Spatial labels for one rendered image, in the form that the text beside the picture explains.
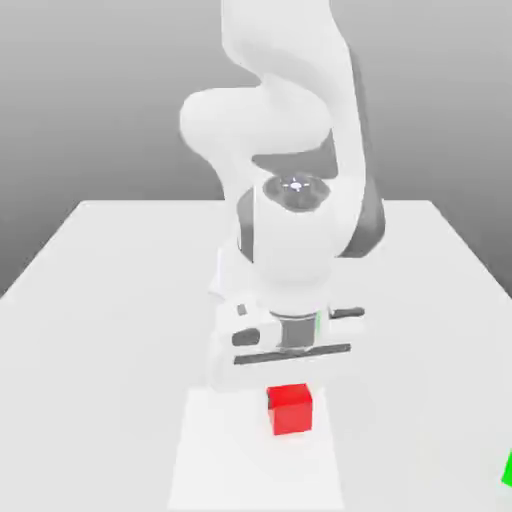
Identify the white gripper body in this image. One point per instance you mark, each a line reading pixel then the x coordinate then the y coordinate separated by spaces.
pixel 292 366

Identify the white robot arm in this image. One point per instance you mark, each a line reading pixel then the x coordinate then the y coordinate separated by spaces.
pixel 280 120

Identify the small red cube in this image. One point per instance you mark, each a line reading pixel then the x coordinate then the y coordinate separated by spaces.
pixel 291 412

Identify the small green cube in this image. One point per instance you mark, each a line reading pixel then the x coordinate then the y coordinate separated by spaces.
pixel 508 470

